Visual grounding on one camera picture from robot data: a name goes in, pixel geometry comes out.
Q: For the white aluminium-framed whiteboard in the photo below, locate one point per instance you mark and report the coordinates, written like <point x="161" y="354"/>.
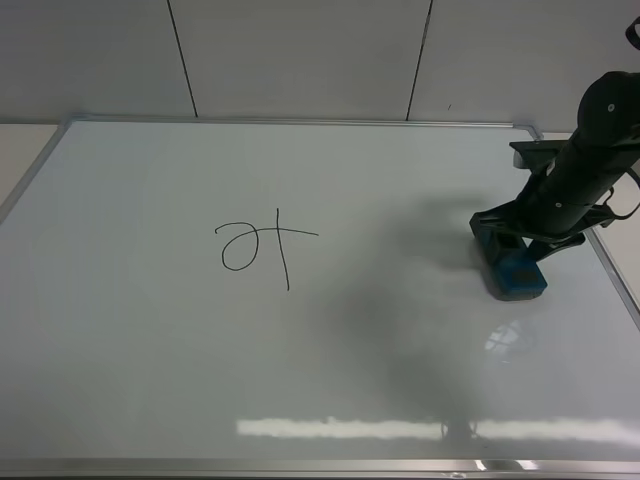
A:
<point x="187" y="299"/>

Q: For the blue board eraser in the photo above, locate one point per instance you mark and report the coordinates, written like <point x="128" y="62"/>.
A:
<point x="507" y="271"/>

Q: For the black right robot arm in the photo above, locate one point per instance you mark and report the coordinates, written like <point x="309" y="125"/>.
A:
<point x="608" y="111"/>

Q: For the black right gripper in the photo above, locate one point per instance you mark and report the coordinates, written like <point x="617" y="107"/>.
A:
<point x="558" y="204"/>

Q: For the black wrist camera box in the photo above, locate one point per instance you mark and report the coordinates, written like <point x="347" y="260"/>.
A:
<point x="536" y="155"/>

